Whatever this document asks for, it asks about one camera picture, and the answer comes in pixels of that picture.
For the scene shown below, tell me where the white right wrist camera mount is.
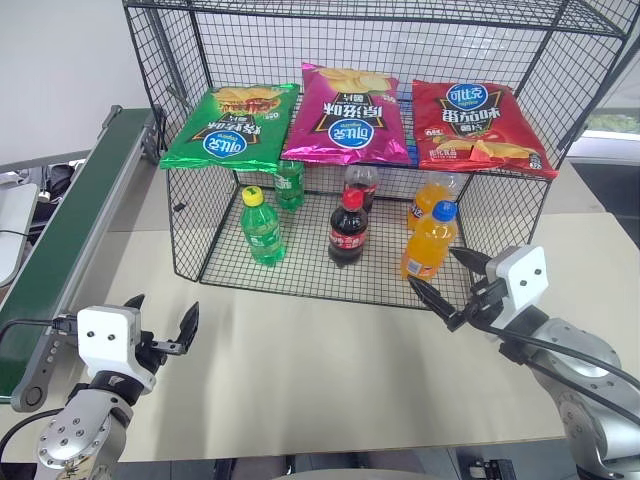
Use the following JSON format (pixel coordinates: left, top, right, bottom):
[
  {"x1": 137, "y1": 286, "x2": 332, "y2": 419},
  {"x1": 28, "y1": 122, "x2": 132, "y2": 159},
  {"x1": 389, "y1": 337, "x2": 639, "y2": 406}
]
[{"x1": 483, "y1": 244, "x2": 549, "y2": 332}]

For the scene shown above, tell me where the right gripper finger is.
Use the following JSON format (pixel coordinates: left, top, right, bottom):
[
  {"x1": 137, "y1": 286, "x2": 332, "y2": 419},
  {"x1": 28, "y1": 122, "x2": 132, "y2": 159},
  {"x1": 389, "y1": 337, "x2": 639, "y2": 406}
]
[
  {"x1": 406, "y1": 275, "x2": 458, "y2": 322},
  {"x1": 447, "y1": 246, "x2": 488, "y2": 276}
]

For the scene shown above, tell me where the green soda bottle yellow cap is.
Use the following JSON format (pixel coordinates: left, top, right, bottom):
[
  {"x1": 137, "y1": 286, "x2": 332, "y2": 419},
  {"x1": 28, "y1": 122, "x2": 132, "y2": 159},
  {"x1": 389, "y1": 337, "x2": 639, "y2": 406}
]
[{"x1": 239, "y1": 185, "x2": 288, "y2": 268}]

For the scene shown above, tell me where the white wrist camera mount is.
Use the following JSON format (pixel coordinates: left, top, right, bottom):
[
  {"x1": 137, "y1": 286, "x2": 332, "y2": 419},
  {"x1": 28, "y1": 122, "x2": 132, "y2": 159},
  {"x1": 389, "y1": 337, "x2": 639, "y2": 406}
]
[
  {"x1": 483, "y1": 244, "x2": 549, "y2": 332},
  {"x1": 76, "y1": 305, "x2": 145, "y2": 381}
]

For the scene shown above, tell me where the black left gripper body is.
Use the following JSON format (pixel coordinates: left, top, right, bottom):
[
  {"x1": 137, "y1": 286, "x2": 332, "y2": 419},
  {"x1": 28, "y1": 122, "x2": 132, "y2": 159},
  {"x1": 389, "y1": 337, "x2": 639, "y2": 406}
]
[{"x1": 133, "y1": 330, "x2": 181, "y2": 376}]

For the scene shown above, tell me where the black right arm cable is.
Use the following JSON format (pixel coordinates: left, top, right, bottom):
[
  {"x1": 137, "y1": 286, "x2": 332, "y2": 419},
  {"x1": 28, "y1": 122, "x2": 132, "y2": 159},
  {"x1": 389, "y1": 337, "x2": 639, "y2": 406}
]
[{"x1": 491, "y1": 323, "x2": 640, "y2": 421}]

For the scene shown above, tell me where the white desk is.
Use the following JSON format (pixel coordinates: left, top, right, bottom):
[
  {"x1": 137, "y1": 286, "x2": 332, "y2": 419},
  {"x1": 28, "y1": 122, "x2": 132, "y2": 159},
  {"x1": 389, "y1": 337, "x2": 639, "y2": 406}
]
[{"x1": 0, "y1": 181, "x2": 41, "y2": 289}]

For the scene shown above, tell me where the red potato chip bag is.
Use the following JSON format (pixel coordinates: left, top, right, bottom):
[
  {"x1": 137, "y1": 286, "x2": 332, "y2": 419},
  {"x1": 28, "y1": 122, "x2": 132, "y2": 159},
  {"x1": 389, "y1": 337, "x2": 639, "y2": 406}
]
[{"x1": 410, "y1": 78, "x2": 561, "y2": 181}]

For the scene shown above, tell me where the black device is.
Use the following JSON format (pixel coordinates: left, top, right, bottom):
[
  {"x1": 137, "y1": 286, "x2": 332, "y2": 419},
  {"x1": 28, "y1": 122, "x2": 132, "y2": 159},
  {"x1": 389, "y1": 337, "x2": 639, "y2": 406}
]
[{"x1": 466, "y1": 456, "x2": 517, "y2": 480}]

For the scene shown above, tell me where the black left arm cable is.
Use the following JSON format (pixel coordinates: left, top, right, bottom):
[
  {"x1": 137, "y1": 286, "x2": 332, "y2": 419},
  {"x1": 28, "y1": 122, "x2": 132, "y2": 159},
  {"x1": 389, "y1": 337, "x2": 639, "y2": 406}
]
[{"x1": 0, "y1": 313, "x2": 77, "y2": 451}]

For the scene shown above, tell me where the cola bottle red cap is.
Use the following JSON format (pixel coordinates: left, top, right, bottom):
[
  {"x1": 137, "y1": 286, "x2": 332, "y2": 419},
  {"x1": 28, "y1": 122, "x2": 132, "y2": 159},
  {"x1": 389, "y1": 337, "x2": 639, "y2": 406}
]
[{"x1": 326, "y1": 190, "x2": 371, "y2": 266}]

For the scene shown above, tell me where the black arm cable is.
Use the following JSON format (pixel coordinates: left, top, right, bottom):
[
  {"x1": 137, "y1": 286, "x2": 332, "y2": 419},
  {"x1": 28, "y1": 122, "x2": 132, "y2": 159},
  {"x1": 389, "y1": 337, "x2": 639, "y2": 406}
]
[
  {"x1": 0, "y1": 313, "x2": 77, "y2": 451},
  {"x1": 491, "y1": 323, "x2": 640, "y2": 421}
]

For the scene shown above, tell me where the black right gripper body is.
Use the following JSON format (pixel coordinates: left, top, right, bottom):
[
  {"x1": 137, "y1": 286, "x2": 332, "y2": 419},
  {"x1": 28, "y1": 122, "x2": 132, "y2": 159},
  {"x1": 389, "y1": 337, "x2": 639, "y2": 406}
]
[{"x1": 444, "y1": 278, "x2": 508, "y2": 332}]

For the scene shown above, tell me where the orange soda bottle blue cap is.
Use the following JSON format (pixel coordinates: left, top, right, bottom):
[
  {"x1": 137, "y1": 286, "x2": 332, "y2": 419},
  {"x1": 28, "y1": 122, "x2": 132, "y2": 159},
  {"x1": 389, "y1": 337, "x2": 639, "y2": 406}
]
[{"x1": 400, "y1": 200, "x2": 460, "y2": 281}]

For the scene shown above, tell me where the black wire mesh rack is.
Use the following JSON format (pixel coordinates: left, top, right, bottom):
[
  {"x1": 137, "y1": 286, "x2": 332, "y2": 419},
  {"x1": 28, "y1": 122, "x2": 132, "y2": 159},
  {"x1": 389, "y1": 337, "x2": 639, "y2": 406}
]
[{"x1": 122, "y1": 0, "x2": 640, "y2": 309}]

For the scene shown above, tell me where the magenta potato chip bag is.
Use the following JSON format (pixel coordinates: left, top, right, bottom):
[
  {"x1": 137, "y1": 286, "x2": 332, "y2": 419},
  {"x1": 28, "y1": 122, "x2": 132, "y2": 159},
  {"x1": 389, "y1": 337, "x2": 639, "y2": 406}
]
[{"x1": 280, "y1": 62, "x2": 413, "y2": 168}]

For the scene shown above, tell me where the green conveyor belt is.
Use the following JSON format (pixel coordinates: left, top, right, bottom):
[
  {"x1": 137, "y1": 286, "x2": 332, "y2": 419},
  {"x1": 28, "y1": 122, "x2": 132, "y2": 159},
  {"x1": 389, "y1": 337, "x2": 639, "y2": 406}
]
[{"x1": 0, "y1": 104, "x2": 167, "y2": 414}]

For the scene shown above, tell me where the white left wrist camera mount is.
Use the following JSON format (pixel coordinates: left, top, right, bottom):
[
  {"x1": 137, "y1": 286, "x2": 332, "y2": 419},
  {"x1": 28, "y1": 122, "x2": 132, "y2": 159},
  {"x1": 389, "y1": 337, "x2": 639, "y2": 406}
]
[{"x1": 76, "y1": 305, "x2": 145, "y2": 381}]

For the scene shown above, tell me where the black background clutter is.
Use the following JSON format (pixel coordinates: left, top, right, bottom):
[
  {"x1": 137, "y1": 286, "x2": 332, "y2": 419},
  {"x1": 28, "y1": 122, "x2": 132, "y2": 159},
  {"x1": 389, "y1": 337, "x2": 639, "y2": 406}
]
[{"x1": 23, "y1": 159, "x2": 89, "y2": 207}]

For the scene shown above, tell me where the green potato chip bag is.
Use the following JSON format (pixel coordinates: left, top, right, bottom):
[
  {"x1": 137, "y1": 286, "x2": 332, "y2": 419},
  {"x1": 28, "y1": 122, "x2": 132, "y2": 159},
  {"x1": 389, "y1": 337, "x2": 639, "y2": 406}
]
[{"x1": 159, "y1": 82, "x2": 302, "y2": 174}]

